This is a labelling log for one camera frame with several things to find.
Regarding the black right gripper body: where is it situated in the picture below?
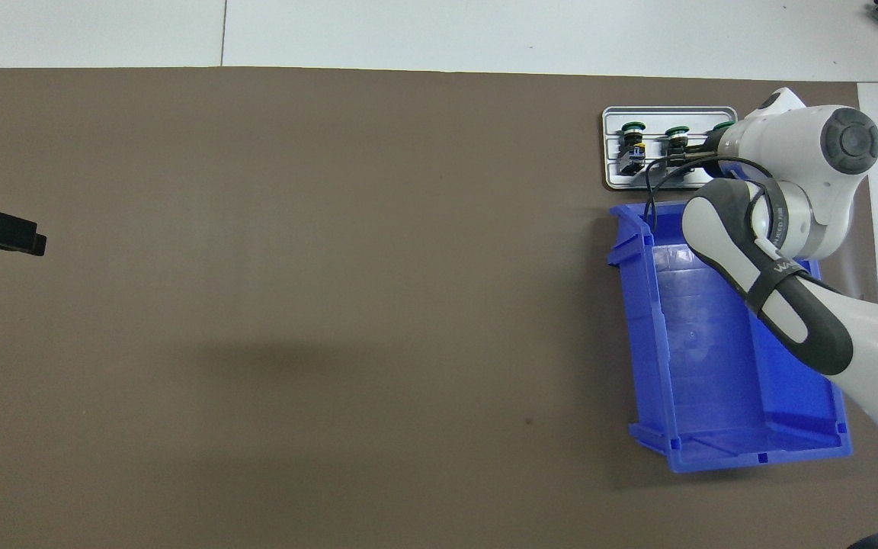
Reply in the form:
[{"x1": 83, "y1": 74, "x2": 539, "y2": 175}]
[{"x1": 702, "y1": 126, "x2": 731, "y2": 162}]

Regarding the grey metal tray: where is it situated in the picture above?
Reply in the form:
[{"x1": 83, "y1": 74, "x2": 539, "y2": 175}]
[{"x1": 601, "y1": 106, "x2": 739, "y2": 191}]

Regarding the blue plastic storage bin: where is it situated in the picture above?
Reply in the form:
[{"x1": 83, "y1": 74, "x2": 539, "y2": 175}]
[{"x1": 607, "y1": 194, "x2": 854, "y2": 474}]

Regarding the brown paper table mat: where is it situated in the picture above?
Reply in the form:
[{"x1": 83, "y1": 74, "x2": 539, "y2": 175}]
[{"x1": 0, "y1": 67, "x2": 878, "y2": 549}]

